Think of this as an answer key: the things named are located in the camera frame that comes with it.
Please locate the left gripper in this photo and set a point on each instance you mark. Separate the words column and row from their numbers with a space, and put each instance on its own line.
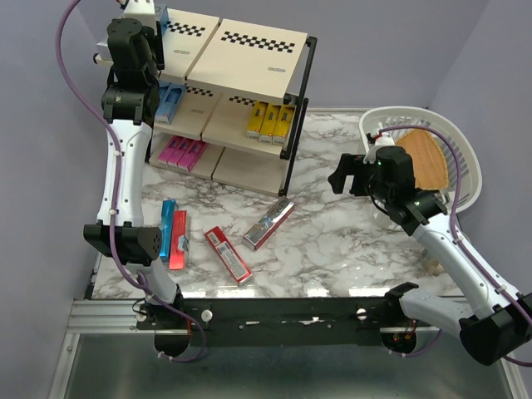
column 155, row 41

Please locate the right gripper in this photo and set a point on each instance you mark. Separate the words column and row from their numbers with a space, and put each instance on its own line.
column 350, row 164

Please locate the silver blue R&O box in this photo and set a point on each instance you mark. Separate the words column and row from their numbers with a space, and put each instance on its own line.
column 162, row 16

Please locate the light blue toothpaste box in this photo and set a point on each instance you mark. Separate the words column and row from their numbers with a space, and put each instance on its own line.
column 163, row 87
column 170, row 98

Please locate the yellow toothpaste box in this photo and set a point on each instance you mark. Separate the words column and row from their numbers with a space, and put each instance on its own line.
column 283, row 124
column 256, row 120
column 269, row 123

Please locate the pink toothpaste box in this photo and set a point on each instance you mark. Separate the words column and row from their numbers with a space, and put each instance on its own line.
column 193, row 156
column 184, row 146
column 170, row 149

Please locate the pink toothpaste box back side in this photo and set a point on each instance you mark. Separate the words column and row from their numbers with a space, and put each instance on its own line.
column 193, row 156

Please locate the blue metallic toothpaste box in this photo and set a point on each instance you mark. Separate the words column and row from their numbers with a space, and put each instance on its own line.
column 169, row 206

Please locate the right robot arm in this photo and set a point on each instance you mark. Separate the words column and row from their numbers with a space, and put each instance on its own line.
column 496, row 319

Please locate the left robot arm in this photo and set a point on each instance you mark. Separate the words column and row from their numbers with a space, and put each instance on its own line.
column 128, row 106

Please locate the beige three-tier shelf rack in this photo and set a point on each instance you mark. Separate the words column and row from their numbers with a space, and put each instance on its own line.
column 227, row 66

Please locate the woven wicker fan tray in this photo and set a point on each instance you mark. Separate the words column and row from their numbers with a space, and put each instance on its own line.
column 429, row 162

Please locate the white plastic dish basket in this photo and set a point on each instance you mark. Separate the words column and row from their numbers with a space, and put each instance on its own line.
column 465, row 178

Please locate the silver red R&O box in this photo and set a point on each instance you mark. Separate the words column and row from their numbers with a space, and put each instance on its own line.
column 260, row 232

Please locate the red toothpaste box barcode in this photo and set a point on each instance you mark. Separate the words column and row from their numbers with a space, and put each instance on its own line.
column 228, row 255

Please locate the red R&O toothpaste box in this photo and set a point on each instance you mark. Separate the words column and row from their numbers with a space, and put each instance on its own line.
column 179, row 241

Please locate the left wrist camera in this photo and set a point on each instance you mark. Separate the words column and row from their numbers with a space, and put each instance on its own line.
column 137, row 8

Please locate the black mounting rail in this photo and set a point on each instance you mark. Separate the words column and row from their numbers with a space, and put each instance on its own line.
column 282, row 322

